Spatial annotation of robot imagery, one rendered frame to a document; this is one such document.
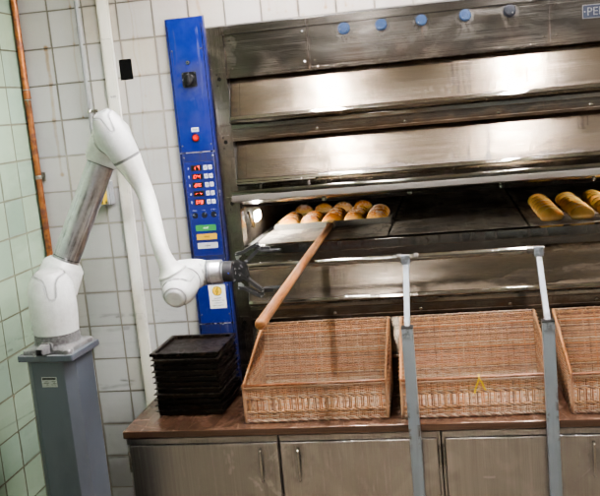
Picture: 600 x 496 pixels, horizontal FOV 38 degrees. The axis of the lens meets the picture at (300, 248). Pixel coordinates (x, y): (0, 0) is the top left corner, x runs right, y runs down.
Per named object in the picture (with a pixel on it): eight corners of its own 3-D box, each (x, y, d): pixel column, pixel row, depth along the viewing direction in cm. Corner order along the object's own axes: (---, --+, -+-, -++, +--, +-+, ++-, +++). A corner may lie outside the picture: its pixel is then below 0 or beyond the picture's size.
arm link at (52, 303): (31, 341, 290) (23, 277, 287) (32, 329, 308) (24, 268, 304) (81, 333, 295) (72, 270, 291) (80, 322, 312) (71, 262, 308)
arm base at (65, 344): (15, 359, 291) (13, 342, 290) (48, 341, 312) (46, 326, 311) (64, 357, 286) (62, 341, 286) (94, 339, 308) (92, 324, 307)
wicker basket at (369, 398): (266, 383, 376) (260, 321, 371) (395, 377, 367) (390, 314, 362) (243, 424, 328) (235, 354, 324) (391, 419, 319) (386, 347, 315)
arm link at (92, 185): (23, 313, 306) (25, 301, 327) (67, 327, 311) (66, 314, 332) (97, 109, 304) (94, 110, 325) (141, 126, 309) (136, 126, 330)
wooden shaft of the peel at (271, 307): (265, 330, 230) (264, 319, 229) (254, 331, 230) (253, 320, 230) (332, 228, 396) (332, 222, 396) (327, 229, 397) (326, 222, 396)
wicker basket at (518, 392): (402, 378, 365) (397, 315, 361) (539, 372, 357) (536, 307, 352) (399, 420, 318) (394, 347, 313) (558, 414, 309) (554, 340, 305)
